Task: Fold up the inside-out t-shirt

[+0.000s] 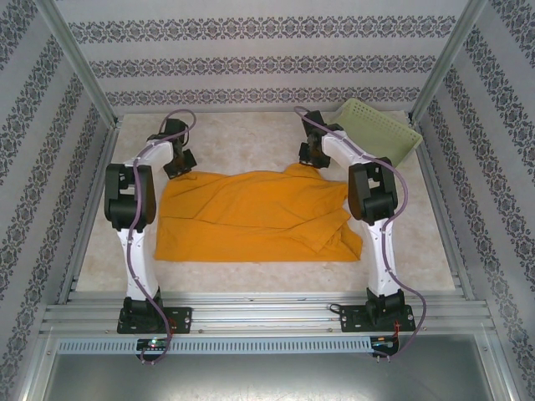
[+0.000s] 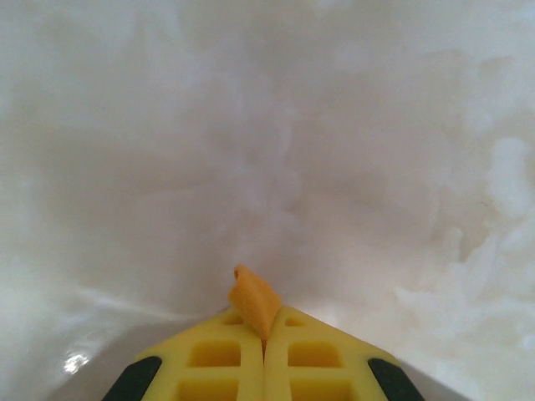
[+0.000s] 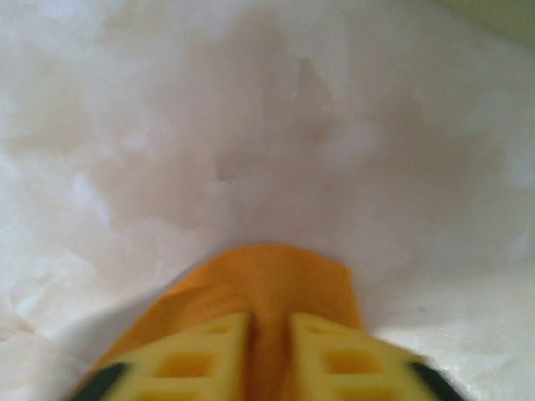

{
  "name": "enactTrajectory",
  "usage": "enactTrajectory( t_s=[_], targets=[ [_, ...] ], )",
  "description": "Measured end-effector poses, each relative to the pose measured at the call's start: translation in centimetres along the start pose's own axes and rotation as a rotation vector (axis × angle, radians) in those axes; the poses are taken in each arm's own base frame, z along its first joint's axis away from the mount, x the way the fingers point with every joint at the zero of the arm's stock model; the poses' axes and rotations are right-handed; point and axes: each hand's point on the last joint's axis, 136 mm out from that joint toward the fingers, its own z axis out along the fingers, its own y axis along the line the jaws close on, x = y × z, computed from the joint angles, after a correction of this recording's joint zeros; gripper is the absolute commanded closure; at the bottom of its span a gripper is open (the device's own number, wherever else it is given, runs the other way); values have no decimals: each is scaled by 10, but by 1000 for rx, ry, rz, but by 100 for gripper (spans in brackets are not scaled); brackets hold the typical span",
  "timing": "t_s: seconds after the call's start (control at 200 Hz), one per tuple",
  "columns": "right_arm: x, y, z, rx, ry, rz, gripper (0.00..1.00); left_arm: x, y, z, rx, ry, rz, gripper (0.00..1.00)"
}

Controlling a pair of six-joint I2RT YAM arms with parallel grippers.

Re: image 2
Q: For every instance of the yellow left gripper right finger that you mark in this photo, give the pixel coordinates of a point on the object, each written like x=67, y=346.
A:
x=278, y=355

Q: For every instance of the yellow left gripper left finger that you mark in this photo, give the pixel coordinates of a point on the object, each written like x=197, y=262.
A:
x=251, y=355

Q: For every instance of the orange t-shirt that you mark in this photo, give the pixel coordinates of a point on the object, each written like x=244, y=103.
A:
x=255, y=301

